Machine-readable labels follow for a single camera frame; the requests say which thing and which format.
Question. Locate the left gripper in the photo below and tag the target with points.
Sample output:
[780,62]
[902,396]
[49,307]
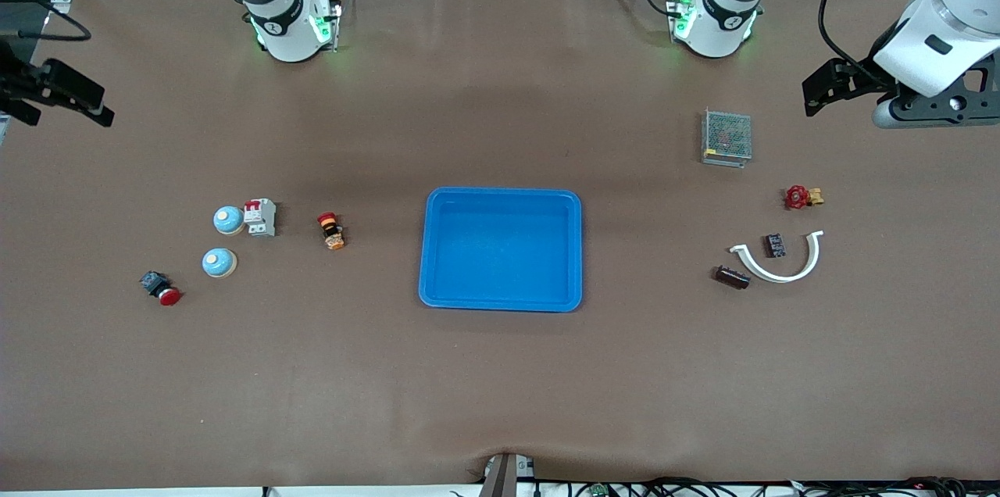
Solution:
[859,76]

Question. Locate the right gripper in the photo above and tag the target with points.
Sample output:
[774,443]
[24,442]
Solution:
[17,82]

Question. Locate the black capacitor with terminals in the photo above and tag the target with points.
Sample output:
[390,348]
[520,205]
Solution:
[776,245]

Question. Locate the light blue desk bell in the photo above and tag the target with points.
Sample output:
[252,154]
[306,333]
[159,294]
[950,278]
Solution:
[219,262]
[229,220]

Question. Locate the metal mesh power supply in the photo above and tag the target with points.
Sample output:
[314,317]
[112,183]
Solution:
[726,136]

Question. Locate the white curved plastic clamp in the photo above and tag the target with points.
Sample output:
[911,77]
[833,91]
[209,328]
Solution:
[773,276]

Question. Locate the red emergency stop button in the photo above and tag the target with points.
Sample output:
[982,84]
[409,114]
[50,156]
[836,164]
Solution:
[162,290]

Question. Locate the blue plastic tray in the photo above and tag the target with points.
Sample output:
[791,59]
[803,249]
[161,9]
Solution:
[508,255]

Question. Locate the brown table cover mat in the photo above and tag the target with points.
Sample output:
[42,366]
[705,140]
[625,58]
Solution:
[500,387]

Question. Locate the white circuit breaker red switch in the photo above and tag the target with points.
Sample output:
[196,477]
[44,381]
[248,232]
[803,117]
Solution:
[259,217]

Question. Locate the orange push button switch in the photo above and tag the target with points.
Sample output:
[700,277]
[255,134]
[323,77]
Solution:
[332,231]

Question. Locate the grey metal camera post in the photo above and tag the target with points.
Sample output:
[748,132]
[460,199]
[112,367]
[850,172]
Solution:
[504,475]

